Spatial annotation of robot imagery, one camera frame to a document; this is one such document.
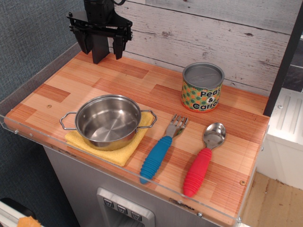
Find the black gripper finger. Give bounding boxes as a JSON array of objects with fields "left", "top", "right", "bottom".
[
  {"left": 113, "top": 35, "right": 127, "bottom": 60},
  {"left": 73, "top": 28, "right": 92, "bottom": 54}
]

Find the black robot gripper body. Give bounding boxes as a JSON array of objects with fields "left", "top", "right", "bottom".
[{"left": 67, "top": 0, "right": 133, "bottom": 41}]

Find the red handled metal spoon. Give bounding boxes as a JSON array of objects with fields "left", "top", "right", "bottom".
[{"left": 183, "top": 122, "right": 226, "bottom": 197}]

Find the stainless steel pot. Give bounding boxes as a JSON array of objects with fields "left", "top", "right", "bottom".
[{"left": 60, "top": 95, "right": 157, "bottom": 151}]

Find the peas and carrots can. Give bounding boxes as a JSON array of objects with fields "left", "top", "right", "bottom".
[{"left": 181, "top": 62, "right": 224, "bottom": 113}]

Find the clear acrylic table guard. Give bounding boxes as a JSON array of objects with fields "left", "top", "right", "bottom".
[{"left": 0, "top": 45, "right": 269, "bottom": 227}]

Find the yellow folded cloth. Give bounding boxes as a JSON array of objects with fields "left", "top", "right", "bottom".
[{"left": 64, "top": 111, "right": 154, "bottom": 167}]

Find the grey toy fridge cabinet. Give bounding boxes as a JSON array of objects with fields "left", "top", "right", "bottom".
[{"left": 44, "top": 147, "right": 217, "bottom": 227}]

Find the silver dispenser button panel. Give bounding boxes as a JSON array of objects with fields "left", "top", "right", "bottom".
[{"left": 97, "top": 187, "right": 155, "bottom": 227}]

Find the orange black object corner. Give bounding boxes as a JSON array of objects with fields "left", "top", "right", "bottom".
[{"left": 0, "top": 198, "right": 43, "bottom": 227}]

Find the white toy sink unit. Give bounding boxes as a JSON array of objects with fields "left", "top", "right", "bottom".
[{"left": 256, "top": 88, "right": 303, "bottom": 189}]

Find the black vertical post left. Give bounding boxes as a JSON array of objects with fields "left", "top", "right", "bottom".
[{"left": 92, "top": 35, "right": 109, "bottom": 64}]

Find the black vertical post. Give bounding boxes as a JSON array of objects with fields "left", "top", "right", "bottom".
[
  {"left": 92, "top": 35, "right": 109, "bottom": 64},
  {"left": 263, "top": 3, "right": 303, "bottom": 117}
]

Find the blue handled metal fork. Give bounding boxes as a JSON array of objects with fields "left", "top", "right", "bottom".
[{"left": 140, "top": 114, "right": 188, "bottom": 184}]

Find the black vertical post right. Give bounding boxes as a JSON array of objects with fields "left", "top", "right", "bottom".
[{"left": 263, "top": 3, "right": 303, "bottom": 117}]

